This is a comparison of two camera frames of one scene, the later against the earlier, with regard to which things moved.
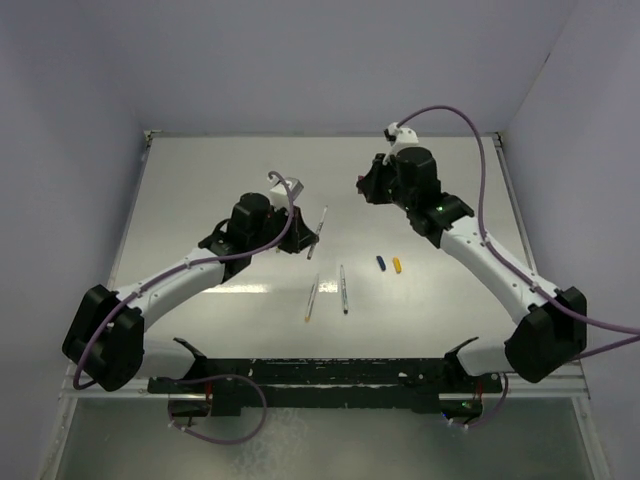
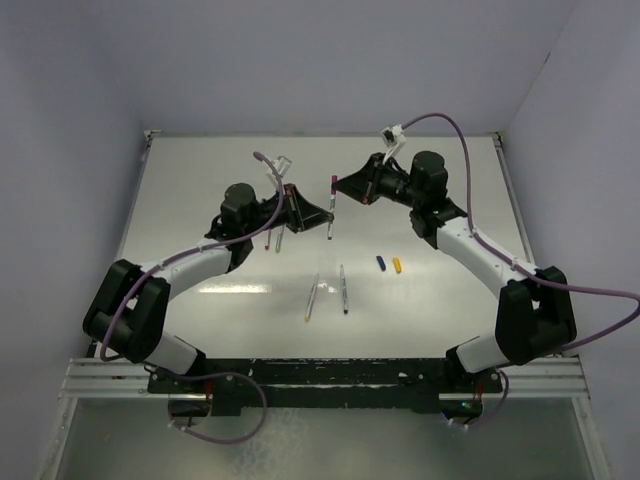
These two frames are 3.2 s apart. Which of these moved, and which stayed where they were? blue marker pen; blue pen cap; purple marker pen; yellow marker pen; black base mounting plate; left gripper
Moved: left gripper; purple marker pen
Stayed: yellow marker pen; blue pen cap; blue marker pen; black base mounting plate
